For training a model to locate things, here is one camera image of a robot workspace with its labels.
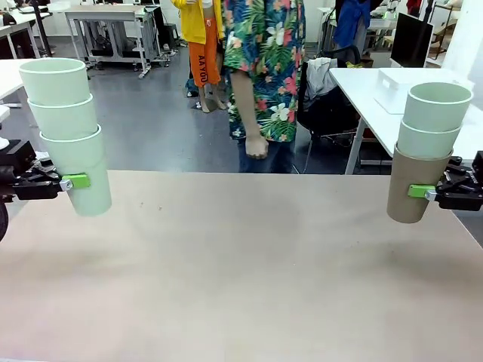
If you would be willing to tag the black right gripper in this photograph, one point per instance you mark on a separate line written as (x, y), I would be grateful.
(476, 188)

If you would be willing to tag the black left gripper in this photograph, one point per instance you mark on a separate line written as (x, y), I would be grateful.
(13, 158)

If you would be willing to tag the white plastic basket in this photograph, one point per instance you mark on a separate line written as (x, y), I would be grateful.
(392, 90)

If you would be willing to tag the person's right forearm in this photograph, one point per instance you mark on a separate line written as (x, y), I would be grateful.
(245, 105)

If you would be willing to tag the person's right hand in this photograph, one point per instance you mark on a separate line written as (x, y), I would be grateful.
(257, 147)

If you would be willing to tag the white office table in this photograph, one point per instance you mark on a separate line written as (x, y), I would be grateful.
(354, 86)
(9, 75)

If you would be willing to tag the black office chair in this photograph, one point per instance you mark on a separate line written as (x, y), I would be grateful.
(332, 117)

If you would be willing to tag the black computer monitor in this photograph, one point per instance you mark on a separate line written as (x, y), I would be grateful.
(411, 41)

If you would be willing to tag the grey garment on chair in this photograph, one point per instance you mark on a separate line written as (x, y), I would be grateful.
(319, 79)

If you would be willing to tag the blue jeans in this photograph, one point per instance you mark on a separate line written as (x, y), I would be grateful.
(283, 158)

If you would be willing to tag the blue hanging jacket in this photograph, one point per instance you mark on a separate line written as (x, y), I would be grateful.
(351, 22)

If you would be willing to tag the black stool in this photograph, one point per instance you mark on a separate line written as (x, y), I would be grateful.
(170, 34)

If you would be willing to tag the orange shorts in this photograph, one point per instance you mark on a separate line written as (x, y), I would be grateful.
(202, 64)

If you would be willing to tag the floral print shirt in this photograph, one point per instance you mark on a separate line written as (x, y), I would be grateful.
(271, 75)

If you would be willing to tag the yellow jacket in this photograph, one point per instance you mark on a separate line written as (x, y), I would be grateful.
(192, 22)

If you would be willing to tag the wooden frame chair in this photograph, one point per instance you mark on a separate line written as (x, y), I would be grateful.
(443, 34)

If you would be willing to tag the white metal frame desk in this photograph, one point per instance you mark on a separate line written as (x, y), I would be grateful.
(105, 14)

